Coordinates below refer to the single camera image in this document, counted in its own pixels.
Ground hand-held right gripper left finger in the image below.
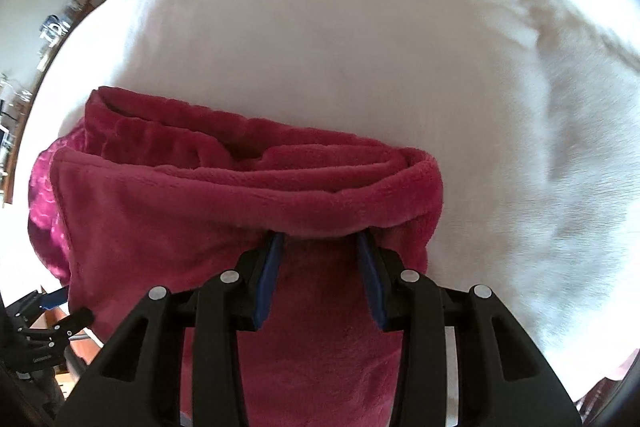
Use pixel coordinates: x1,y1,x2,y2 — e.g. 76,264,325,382
56,232,287,427

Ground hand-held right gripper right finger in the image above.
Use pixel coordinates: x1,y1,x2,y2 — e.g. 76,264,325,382
356,232,583,427

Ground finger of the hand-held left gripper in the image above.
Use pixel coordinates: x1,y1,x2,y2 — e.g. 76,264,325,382
22,309,95,349
7,288,69,316

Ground magenta fleece pants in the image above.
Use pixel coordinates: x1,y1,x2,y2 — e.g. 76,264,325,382
27,86,446,427

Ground white fluffy duvet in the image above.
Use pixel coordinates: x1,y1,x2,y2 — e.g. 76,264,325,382
10,0,640,403

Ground clear electric kettle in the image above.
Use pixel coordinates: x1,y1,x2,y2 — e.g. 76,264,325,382
42,14,71,48

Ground brown wooden desk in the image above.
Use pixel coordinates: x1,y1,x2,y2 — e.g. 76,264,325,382
0,0,106,208

